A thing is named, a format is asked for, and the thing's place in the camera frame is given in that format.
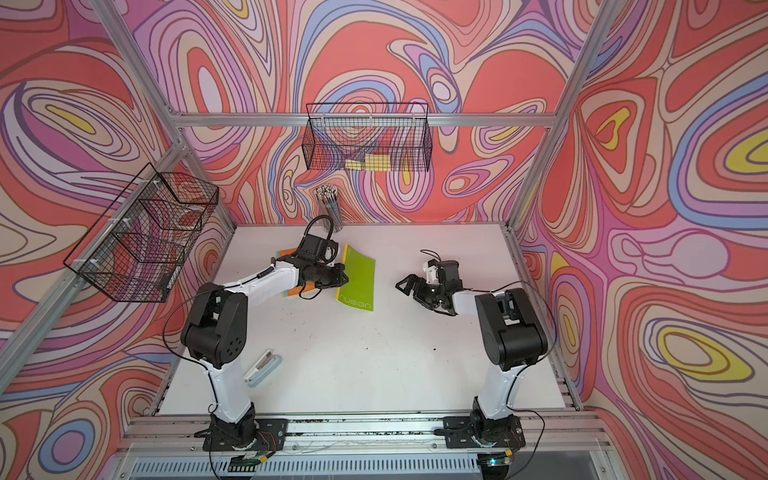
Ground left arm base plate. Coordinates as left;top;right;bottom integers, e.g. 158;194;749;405
201;416;288;453

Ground yellow sticky notes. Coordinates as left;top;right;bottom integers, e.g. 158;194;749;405
344;154;392;172

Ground remaining cream lined notebook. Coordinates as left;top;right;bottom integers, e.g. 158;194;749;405
275;245;319;299

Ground metal pen cup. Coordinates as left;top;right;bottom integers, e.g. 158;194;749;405
316;184;343;232

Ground black wire basket left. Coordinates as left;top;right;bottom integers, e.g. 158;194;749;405
63;164;219;303

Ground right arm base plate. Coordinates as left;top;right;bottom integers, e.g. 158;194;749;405
434;415;526;451

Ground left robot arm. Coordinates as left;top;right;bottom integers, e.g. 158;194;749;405
181;233;349;439

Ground black wire basket back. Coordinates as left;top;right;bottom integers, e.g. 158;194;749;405
301;101;433;172

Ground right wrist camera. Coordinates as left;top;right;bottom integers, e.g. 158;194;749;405
423;259;445;285

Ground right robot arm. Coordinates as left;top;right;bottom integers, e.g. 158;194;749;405
395;258;550;451

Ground light blue white stapler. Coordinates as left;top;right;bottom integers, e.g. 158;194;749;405
243;349;282;388

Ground black wire basket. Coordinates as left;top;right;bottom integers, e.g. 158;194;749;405
301;101;433;172
63;164;219;303

